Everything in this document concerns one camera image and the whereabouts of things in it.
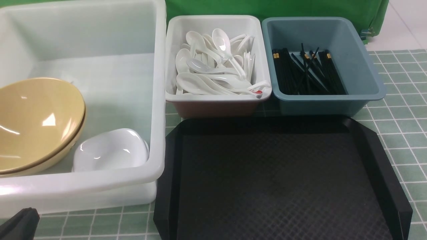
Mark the green checkered table mat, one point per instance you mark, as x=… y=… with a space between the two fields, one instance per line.
x=399 y=119

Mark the large white plastic tub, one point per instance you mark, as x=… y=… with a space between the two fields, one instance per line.
x=113 y=52

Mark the yellow speckled noodle bowl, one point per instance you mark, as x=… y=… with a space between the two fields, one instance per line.
x=39 y=117

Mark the blue chopstick bin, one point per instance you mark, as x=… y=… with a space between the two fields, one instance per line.
x=353 y=63

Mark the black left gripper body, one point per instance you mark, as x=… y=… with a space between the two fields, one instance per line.
x=21 y=226

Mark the bundle of black chopsticks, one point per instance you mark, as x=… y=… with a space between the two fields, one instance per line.
x=312 y=73

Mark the lower yellow bowl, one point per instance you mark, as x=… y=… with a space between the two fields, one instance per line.
x=54 y=159

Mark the green backdrop cloth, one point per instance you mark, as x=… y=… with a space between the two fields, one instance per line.
x=367 y=16

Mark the white square bowl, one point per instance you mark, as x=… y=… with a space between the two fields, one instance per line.
x=117 y=149

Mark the white spoon bin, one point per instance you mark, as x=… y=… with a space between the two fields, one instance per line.
x=222 y=28

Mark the black plastic serving tray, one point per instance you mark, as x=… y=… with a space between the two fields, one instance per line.
x=279 y=178

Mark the pile of white spoons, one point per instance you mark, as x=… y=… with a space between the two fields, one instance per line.
x=203 y=69

